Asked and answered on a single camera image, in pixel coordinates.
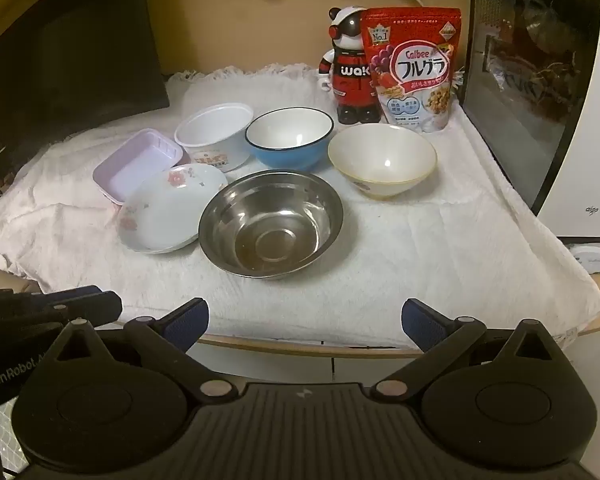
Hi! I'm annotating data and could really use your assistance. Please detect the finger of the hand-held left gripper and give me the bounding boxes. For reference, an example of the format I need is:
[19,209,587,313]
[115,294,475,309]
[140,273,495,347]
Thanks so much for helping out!
[55,292,122,329]
[40,285,103,307]

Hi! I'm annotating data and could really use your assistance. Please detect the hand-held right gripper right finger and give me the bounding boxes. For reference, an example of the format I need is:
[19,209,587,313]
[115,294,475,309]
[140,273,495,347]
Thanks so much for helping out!
[371,298,556,401]

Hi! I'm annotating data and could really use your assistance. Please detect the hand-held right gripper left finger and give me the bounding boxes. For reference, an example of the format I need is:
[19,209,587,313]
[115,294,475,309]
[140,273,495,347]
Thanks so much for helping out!
[55,297,236,401]

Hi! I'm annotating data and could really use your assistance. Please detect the stainless steel bowl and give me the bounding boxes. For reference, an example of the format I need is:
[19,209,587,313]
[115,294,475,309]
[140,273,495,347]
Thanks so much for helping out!
[198,170,345,281]

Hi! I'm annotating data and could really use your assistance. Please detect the white plastic bowl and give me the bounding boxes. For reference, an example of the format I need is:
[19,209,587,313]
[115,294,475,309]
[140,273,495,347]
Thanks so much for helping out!
[174,102,254,173]

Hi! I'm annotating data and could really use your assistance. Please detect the blue enamel bowl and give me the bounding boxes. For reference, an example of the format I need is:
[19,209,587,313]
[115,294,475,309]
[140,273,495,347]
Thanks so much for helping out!
[244,107,335,171]

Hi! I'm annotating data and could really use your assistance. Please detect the white cloth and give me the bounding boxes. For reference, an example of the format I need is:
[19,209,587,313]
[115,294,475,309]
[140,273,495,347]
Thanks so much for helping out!
[0,63,600,349]

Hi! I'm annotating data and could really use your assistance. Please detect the white floral plate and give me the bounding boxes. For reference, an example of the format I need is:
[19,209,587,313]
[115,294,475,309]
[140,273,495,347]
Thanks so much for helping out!
[116,164,229,256]

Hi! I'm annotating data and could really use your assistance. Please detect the pink plastic tray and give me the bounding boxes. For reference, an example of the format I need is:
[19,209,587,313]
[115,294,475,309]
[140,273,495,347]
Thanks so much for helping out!
[92,128,192,206]

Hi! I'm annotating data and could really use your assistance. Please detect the cream ceramic bowl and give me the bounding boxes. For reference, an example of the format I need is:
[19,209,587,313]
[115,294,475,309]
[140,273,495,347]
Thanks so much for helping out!
[327,123,438,200]

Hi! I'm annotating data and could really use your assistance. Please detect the small white device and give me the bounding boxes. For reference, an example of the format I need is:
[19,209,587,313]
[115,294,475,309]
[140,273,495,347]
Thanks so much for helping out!
[567,242,600,276]

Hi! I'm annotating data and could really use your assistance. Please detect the black monitor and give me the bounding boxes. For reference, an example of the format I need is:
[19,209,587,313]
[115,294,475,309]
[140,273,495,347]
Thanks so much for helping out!
[0,0,171,161]

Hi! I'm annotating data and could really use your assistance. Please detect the red cereal bag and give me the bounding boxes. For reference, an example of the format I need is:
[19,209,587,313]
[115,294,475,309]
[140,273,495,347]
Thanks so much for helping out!
[362,7,463,135]

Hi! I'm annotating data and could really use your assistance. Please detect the red black robot figurine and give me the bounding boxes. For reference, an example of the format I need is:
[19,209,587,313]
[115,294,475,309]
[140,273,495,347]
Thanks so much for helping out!
[317,5,382,125]

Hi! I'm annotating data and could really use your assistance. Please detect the white microwave oven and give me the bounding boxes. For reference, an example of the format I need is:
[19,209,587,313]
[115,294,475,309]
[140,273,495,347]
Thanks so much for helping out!
[457,0,600,237]

